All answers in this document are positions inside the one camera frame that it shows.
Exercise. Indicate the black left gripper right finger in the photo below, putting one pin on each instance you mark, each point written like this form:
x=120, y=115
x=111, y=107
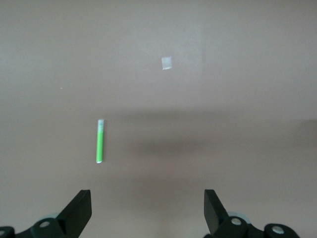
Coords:
x=220, y=223

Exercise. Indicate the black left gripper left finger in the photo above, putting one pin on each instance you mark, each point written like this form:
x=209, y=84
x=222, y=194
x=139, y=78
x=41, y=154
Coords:
x=74, y=218

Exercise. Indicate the green pen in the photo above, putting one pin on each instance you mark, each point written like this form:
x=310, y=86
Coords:
x=99, y=143

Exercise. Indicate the small grey tape patch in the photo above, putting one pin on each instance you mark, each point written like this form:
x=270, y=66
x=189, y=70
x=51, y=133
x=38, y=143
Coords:
x=167, y=62

